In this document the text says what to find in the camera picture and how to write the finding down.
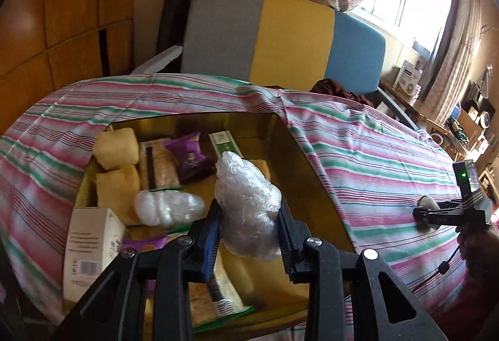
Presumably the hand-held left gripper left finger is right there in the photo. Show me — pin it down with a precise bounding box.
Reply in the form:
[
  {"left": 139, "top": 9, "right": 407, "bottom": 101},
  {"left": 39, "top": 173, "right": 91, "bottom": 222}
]
[{"left": 51, "top": 198, "right": 223, "bottom": 341}]

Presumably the striped tablecloth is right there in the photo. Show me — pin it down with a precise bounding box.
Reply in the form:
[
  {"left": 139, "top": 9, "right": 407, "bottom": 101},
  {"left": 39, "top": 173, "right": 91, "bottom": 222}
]
[{"left": 0, "top": 74, "right": 499, "bottom": 341}]

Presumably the gold tin box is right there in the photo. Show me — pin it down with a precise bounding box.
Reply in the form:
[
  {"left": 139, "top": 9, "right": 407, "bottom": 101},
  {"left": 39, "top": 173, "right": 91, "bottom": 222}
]
[{"left": 62, "top": 112, "right": 357, "bottom": 338}]

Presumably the yellow sponge cake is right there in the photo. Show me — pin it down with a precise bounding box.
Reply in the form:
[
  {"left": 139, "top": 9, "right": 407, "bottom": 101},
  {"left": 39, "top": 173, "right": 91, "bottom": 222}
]
[
  {"left": 95, "top": 165, "right": 142, "bottom": 227},
  {"left": 249, "top": 158, "right": 271, "bottom": 180},
  {"left": 95, "top": 127, "right": 140, "bottom": 171}
]

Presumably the small pale item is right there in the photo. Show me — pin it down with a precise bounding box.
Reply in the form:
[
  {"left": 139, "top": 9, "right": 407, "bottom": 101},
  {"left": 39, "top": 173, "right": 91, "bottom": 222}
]
[{"left": 416, "top": 196, "right": 436, "bottom": 228}]

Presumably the dark red cloth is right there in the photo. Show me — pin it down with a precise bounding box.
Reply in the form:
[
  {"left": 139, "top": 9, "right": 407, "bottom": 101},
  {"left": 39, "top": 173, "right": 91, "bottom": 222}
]
[{"left": 310, "top": 78, "right": 377, "bottom": 105}]

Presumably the black rolled mat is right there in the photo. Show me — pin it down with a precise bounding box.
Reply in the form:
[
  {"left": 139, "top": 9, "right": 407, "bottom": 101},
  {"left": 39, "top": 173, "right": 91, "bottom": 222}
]
[{"left": 155, "top": 0, "right": 201, "bottom": 57}]

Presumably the wooden wardrobe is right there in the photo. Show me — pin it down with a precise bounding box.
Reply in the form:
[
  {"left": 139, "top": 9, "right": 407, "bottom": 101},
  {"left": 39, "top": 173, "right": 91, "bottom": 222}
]
[{"left": 0, "top": 0, "right": 145, "bottom": 119}]

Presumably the green and white box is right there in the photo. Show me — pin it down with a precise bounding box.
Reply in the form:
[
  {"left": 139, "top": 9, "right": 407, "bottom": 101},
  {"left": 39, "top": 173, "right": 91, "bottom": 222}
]
[{"left": 208, "top": 130, "right": 244, "bottom": 164}]

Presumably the white box with blue label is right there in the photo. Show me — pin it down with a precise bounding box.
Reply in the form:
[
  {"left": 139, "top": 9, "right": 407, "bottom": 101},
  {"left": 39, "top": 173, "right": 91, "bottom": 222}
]
[{"left": 392, "top": 60, "right": 424, "bottom": 93}]

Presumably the clear plastic bundle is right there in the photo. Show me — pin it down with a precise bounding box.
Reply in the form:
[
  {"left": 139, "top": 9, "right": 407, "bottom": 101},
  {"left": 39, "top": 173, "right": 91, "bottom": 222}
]
[
  {"left": 133, "top": 189, "right": 206, "bottom": 227},
  {"left": 214, "top": 151, "right": 282, "bottom": 261}
]

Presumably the cardboard box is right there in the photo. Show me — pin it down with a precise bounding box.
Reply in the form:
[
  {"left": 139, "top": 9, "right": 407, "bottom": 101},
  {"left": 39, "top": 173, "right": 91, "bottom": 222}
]
[{"left": 456, "top": 109, "right": 490, "bottom": 149}]

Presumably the white carton box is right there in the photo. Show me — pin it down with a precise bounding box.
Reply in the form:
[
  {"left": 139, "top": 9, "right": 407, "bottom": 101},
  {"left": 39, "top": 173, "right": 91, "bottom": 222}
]
[{"left": 63, "top": 207, "right": 127, "bottom": 303}]

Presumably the person's right hand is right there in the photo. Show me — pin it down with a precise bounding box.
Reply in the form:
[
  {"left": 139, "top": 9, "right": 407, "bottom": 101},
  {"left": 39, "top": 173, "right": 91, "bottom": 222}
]
[{"left": 456, "top": 222, "right": 499, "bottom": 287}]

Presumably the striped brown curtain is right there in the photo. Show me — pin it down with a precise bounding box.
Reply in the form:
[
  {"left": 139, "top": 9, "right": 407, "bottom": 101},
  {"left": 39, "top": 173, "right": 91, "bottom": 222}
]
[{"left": 423, "top": 0, "right": 484, "bottom": 123}]

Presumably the purple snack packet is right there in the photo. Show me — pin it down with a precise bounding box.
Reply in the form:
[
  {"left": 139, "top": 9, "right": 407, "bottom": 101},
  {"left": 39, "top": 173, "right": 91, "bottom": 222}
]
[
  {"left": 122, "top": 235, "right": 169, "bottom": 254},
  {"left": 163, "top": 131, "right": 217, "bottom": 184}
]

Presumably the person's right forearm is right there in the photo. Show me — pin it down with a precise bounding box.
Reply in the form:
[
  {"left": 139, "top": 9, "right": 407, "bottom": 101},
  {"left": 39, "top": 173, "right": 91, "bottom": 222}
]
[{"left": 433, "top": 275, "right": 499, "bottom": 341}]

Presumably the green-edged cracker packet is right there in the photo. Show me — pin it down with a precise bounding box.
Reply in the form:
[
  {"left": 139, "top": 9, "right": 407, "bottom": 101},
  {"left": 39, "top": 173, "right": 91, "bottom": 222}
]
[
  {"left": 139, "top": 138, "right": 184, "bottom": 191},
  {"left": 187, "top": 259, "right": 256, "bottom": 328}
]

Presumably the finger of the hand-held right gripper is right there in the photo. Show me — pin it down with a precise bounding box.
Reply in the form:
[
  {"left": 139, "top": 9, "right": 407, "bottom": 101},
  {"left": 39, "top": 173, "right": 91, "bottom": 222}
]
[
  {"left": 413, "top": 202, "right": 464, "bottom": 217},
  {"left": 419, "top": 212, "right": 463, "bottom": 228}
]

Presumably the black cable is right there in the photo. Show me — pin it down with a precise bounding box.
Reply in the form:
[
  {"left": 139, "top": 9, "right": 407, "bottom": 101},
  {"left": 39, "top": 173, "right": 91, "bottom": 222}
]
[{"left": 413, "top": 243, "right": 460, "bottom": 293}]

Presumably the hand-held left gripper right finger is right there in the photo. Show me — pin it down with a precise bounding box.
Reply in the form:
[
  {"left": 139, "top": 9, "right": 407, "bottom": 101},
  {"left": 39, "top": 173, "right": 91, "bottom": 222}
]
[{"left": 278, "top": 198, "right": 449, "bottom": 341}]

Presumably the wooden side table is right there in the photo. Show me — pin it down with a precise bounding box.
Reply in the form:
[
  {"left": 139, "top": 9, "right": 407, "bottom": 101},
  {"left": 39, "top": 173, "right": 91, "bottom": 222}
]
[{"left": 378, "top": 80, "right": 449, "bottom": 131}]

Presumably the grey yellow blue chair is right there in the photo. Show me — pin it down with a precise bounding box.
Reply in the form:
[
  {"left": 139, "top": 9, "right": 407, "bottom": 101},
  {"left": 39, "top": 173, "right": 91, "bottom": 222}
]
[{"left": 130, "top": 0, "right": 419, "bottom": 131}]

